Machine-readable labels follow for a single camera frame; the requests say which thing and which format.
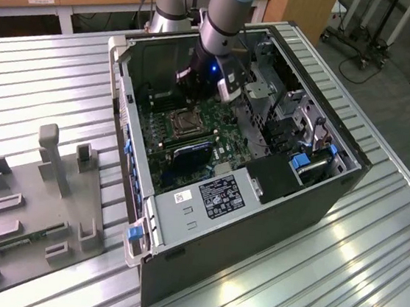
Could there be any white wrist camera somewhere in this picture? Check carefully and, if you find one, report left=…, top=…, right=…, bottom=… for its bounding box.
left=213, top=54, right=248, bottom=105

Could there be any wooden cabinet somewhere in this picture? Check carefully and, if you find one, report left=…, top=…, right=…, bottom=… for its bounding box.
left=265, top=0, right=338, bottom=49

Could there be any metal socket cover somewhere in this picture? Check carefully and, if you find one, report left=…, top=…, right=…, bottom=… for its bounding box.
left=172, top=105, right=211, bottom=142

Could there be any black wheeled stand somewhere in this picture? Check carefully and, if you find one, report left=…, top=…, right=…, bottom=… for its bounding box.
left=317, top=0, right=397, bottom=74

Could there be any blue case latch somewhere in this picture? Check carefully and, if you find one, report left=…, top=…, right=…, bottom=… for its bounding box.
left=126, top=224, right=145, bottom=244

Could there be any black PC case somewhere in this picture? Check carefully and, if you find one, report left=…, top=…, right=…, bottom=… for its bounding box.
left=79, top=1, right=389, bottom=307

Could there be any metal drive cage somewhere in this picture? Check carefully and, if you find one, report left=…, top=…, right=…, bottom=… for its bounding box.
left=236, top=39, right=289, bottom=147

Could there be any green RAM stick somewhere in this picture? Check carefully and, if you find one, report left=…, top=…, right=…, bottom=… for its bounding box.
left=0, top=225, right=52, bottom=257

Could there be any silver CPU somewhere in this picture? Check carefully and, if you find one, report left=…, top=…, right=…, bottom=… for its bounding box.
left=176, top=110, right=200, bottom=131

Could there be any black drive bay shroud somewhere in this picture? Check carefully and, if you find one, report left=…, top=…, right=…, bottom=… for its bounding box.
left=241, top=152, right=301, bottom=209

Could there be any green motherboard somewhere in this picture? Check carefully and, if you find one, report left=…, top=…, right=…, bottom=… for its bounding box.
left=129, top=79, right=272, bottom=201

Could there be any CPU socket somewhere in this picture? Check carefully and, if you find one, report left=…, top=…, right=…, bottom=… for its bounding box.
left=169, top=103, right=213, bottom=143

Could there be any gray power supply unit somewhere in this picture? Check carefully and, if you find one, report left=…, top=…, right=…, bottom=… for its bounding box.
left=141, top=156, right=265, bottom=266

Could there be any gray parts rack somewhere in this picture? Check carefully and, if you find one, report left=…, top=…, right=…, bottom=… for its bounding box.
left=0, top=117, right=119, bottom=307

